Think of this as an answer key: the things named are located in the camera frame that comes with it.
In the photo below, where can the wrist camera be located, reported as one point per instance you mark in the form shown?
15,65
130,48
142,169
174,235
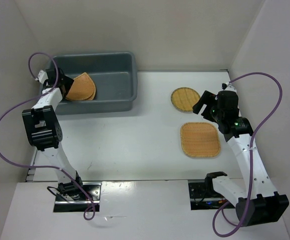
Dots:
227,86
41,77

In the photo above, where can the rounded tan woven tray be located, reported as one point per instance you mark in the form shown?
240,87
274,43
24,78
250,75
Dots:
200,140

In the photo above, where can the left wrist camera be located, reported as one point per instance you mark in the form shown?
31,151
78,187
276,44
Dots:
41,77

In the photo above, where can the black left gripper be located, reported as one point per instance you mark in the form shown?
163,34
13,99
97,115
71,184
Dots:
67,82

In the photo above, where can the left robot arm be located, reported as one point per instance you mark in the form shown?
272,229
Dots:
44,131

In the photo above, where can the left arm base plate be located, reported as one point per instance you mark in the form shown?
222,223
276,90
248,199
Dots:
67,204

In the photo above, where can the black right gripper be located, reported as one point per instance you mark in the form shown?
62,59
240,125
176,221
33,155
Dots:
205,98

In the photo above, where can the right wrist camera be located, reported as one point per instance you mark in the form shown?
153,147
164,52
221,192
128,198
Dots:
227,86

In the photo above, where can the round yellow-green woven tray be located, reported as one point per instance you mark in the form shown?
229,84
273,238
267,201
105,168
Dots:
184,98

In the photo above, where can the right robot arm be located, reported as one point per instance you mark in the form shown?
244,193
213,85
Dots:
260,203

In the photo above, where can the triangular orange woven tray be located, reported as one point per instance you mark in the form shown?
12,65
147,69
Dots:
80,94

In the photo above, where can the round orange woven tray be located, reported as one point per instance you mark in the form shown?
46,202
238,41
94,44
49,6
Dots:
84,81

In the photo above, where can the grey plastic bin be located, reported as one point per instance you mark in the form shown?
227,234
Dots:
115,78

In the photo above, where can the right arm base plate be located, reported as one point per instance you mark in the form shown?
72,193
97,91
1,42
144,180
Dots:
200,199

